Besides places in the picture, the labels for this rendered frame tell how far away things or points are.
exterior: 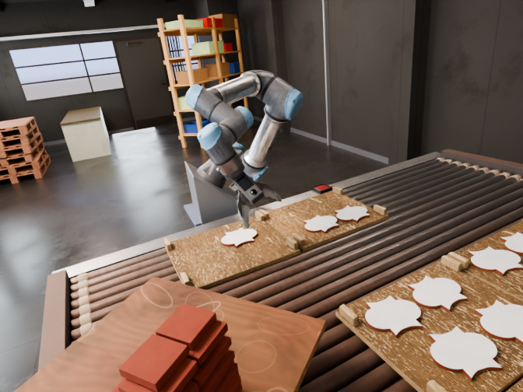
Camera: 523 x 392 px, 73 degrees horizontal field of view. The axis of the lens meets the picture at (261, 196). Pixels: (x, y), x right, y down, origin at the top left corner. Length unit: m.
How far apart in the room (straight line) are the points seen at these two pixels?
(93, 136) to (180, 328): 6.98
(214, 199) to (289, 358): 1.01
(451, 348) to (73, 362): 0.81
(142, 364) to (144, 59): 9.32
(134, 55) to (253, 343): 9.17
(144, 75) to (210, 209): 8.21
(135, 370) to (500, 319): 0.82
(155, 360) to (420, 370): 0.57
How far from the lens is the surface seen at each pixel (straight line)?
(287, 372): 0.73
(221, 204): 1.64
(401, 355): 0.91
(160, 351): 0.56
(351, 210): 1.49
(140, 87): 9.70
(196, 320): 0.59
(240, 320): 0.84
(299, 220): 1.45
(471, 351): 0.95
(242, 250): 1.28
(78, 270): 1.49
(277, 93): 1.42
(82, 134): 7.47
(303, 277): 1.15
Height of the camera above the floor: 1.60
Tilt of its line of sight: 23 degrees down
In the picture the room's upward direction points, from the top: 7 degrees counter-clockwise
